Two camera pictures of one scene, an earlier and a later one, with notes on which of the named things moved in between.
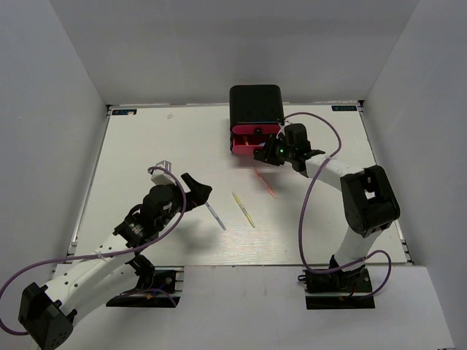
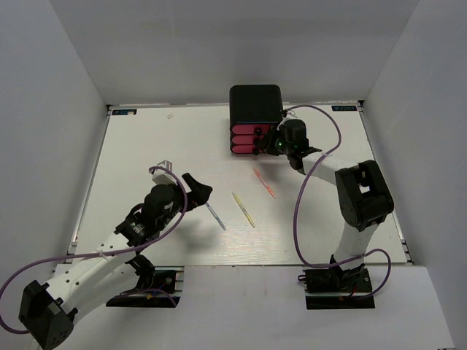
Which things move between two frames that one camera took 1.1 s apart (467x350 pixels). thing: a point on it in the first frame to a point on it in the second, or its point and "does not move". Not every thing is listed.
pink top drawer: x=254 y=129 does not move
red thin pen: x=268 y=188 does not move
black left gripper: x=198 y=193 does not move
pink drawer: x=246 y=149 to x=244 y=139
